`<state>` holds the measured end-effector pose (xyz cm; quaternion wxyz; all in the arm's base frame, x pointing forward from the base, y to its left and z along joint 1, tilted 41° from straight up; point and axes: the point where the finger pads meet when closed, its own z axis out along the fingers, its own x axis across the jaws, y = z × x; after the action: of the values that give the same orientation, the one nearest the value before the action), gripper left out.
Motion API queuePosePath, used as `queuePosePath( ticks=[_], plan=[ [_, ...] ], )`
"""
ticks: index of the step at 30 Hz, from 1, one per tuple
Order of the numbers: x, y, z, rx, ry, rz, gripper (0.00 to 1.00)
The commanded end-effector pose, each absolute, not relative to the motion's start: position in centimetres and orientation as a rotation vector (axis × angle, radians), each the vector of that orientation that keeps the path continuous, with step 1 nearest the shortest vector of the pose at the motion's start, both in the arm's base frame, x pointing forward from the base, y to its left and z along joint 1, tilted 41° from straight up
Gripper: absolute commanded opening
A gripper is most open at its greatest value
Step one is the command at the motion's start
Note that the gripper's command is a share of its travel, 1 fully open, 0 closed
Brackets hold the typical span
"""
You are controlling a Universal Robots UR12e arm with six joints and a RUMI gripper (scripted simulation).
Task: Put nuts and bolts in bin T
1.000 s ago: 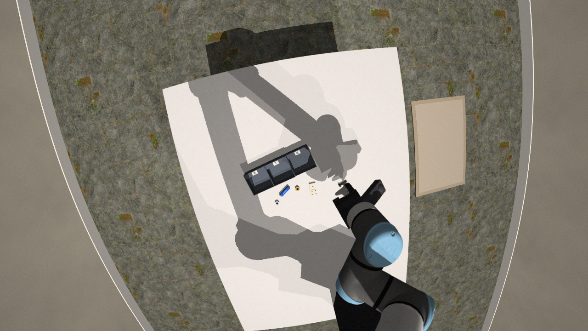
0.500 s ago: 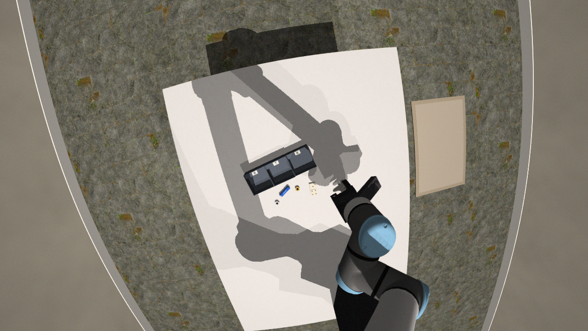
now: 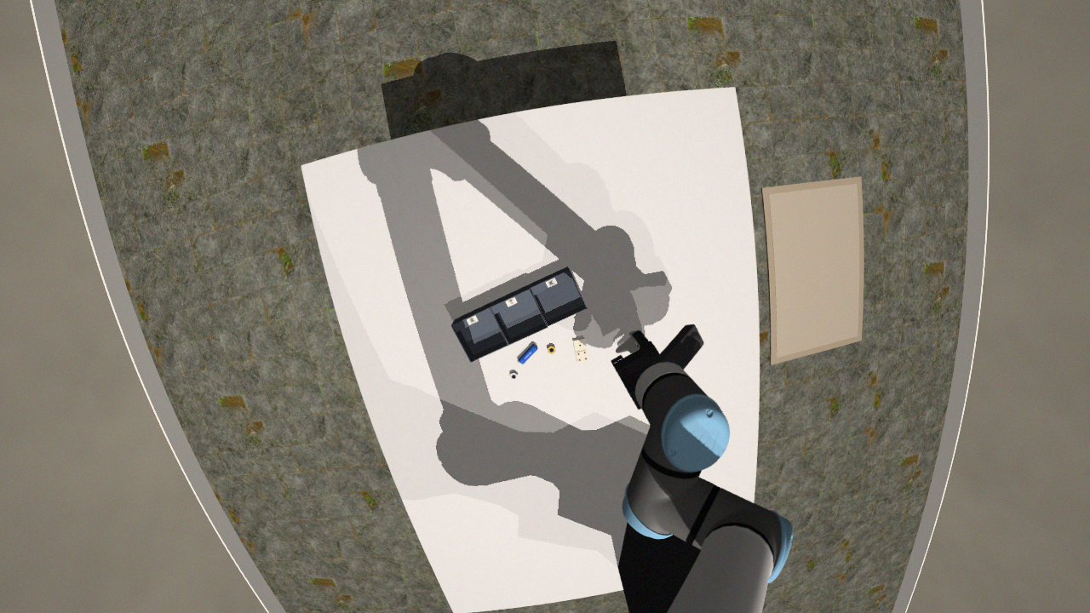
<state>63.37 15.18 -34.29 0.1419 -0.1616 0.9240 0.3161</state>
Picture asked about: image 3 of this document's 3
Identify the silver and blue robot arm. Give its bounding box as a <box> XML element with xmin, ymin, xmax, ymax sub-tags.
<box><xmin>622</xmin><ymin>324</ymin><xmax>794</xmax><ymax>613</ymax></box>

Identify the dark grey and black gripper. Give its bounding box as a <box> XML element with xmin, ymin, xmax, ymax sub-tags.
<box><xmin>611</xmin><ymin>330</ymin><xmax>659</xmax><ymax>410</ymax></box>

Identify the blue aa battery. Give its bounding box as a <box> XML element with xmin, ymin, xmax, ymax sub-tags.
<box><xmin>517</xmin><ymin>344</ymin><xmax>538</xmax><ymax>365</ymax></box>

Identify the cream domino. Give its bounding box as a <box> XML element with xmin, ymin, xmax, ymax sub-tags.
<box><xmin>573</xmin><ymin>338</ymin><xmax>589</xmax><ymax>363</ymax></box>

